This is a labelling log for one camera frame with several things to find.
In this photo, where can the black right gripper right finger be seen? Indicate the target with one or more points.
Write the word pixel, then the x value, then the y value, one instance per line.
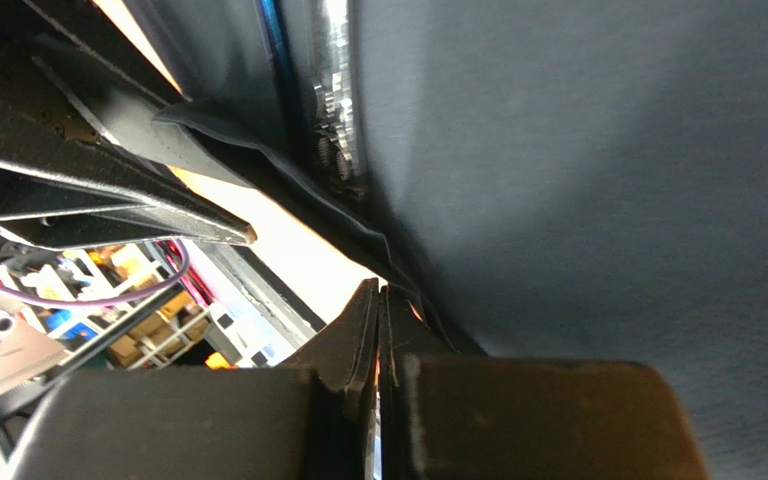
pixel 403 331

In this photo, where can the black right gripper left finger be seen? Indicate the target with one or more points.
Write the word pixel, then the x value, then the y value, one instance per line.
pixel 342 360

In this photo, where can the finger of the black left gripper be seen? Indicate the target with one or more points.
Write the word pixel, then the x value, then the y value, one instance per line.
pixel 62 193
pixel 116 88

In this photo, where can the iridescent purple spoon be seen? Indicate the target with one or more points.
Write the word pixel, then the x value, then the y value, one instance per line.
pixel 285 79

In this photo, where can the black paper napkin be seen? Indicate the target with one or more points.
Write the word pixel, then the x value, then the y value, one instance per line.
pixel 575 179

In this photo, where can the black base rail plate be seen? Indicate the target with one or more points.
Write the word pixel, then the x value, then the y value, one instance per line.
pixel 252 293

